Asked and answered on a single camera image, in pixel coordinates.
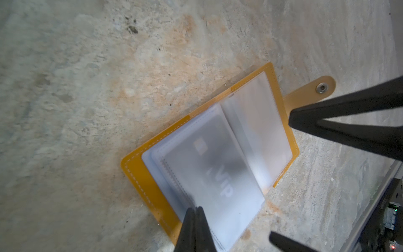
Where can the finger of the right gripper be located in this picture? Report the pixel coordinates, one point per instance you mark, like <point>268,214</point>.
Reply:
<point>382,140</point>
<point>385,96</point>

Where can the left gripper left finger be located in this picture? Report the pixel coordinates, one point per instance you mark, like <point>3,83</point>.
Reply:
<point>187,237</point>

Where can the yellow leather card holder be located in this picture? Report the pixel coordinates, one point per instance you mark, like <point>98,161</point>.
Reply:
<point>257,115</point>

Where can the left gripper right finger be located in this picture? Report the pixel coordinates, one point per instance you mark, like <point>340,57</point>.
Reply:
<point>203,237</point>

